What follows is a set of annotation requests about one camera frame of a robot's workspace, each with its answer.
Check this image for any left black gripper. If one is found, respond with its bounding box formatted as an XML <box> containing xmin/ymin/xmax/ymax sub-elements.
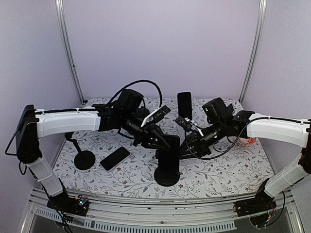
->
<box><xmin>121</xmin><ymin>110</ymin><xmax>172</xmax><ymax>150</ymax></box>

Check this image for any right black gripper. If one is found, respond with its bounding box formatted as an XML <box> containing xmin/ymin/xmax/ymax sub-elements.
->
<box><xmin>175</xmin><ymin>120</ymin><xmax>226</xmax><ymax>160</ymax></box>

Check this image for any black phone front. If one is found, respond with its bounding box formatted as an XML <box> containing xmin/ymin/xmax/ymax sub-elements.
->
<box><xmin>158</xmin><ymin>135</ymin><xmax>180</xmax><ymax>177</ymax></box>

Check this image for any black round-base stand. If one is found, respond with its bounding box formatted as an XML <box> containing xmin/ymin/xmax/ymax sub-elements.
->
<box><xmin>154</xmin><ymin>168</ymin><xmax>180</xmax><ymax>187</ymax></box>
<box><xmin>64</xmin><ymin>132</ymin><xmax>96</xmax><ymax>170</ymax></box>

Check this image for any phone with blue case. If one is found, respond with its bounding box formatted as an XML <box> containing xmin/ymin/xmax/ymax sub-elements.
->
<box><xmin>177</xmin><ymin>92</ymin><xmax>192</xmax><ymax>120</ymax></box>

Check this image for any phone with white case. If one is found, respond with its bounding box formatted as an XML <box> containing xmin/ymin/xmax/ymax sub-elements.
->
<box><xmin>100</xmin><ymin>147</ymin><xmax>131</xmax><ymax>171</ymax></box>

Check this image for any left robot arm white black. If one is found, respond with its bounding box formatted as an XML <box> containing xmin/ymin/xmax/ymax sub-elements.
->
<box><xmin>12</xmin><ymin>89</ymin><xmax>170</xmax><ymax>211</ymax></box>

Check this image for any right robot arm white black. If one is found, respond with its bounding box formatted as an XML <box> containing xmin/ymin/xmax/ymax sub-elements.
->
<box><xmin>175</xmin><ymin>98</ymin><xmax>311</xmax><ymax>212</ymax></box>

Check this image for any dark grey mug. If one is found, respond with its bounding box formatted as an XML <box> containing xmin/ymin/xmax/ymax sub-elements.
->
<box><xmin>135</xmin><ymin>107</ymin><xmax>150</xmax><ymax>119</ymax></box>

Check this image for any orange patterned white bowl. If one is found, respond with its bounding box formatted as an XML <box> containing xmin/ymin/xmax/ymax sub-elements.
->
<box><xmin>239</xmin><ymin>137</ymin><xmax>256</xmax><ymax>146</ymax></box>

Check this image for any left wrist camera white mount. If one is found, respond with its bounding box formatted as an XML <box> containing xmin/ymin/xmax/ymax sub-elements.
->
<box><xmin>141</xmin><ymin>105</ymin><xmax>171</xmax><ymax>127</ymax></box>

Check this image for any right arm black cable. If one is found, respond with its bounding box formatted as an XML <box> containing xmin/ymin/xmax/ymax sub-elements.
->
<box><xmin>189</xmin><ymin>116</ymin><xmax>311</xmax><ymax>160</ymax></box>

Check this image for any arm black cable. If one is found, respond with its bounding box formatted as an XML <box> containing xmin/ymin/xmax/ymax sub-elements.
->
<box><xmin>189</xmin><ymin>116</ymin><xmax>311</xmax><ymax>160</ymax></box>
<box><xmin>113</xmin><ymin>80</ymin><xmax>163</xmax><ymax>105</ymax></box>

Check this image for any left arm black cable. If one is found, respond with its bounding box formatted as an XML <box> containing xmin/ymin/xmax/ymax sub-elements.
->
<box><xmin>113</xmin><ymin>80</ymin><xmax>163</xmax><ymax>105</ymax></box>

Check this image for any front aluminium rail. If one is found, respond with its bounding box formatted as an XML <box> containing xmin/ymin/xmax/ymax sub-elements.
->
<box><xmin>24</xmin><ymin>190</ymin><xmax>304</xmax><ymax>233</ymax></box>

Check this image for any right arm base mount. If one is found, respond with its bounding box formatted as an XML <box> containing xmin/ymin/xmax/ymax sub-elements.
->
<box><xmin>232</xmin><ymin>178</ymin><xmax>276</xmax><ymax>216</ymax></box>

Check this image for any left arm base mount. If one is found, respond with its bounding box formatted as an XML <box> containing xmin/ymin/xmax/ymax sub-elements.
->
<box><xmin>46</xmin><ymin>188</ymin><xmax>89</xmax><ymax>216</ymax></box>

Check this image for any left aluminium frame post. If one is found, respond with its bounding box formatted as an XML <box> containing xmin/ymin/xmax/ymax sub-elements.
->
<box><xmin>55</xmin><ymin>0</ymin><xmax>85</xmax><ymax>103</ymax></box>

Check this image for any aluminium frame post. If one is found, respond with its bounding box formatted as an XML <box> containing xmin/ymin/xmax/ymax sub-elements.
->
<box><xmin>55</xmin><ymin>0</ymin><xmax>85</xmax><ymax>103</ymax></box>
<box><xmin>239</xmin><ymin>0</ymin><xmax>267</xmax><ymax>104</ymax></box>

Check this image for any right aluminium frame post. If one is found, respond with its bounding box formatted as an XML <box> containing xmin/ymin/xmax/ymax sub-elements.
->
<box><xmin>239</xmin><ymin>0</ymin><xmax>267</xmax><ymax>104</ymax></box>

